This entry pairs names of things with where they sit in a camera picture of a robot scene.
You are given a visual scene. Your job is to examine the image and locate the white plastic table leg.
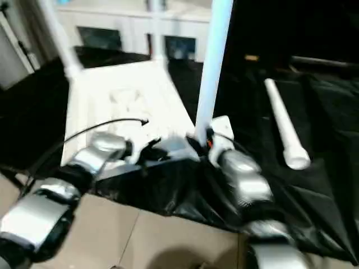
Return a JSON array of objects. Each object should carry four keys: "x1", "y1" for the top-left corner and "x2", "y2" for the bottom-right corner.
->
[
  {"x1": 40, "y1": 0, "x2": 82, "y2": 81},
  {"x1": 149, "y1": 0, "x2": 169, "y2": 64},
  {"x1": 263, "y1": 78, "x2": 312, "y2": 171},
  {"x1": 194, "y1": 0, "x2": 236, "y2": 150}
]

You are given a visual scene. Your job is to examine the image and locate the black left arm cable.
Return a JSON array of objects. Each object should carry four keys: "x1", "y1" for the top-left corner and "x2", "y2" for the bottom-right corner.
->
[{"x1": 25, "y1": 117, "x2": 150, "y2": 193}]

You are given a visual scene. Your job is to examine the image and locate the black plastic mat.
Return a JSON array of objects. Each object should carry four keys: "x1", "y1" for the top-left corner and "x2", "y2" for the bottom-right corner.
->
[{"x1": 0, "y1": 46, "x2": 359, "y2": 266}]

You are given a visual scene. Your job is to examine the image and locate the grey curtain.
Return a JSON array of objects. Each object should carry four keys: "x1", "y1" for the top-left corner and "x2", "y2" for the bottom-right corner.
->
[{"x1": 16, "y1": 0, "x2": 58, "y2": 64}]

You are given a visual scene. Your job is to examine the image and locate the white glass-door cabinet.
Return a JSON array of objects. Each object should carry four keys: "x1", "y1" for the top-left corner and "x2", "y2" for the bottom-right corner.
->
[{"x1": 55, "y1": 0, "x2": 214, "y2": 62}]

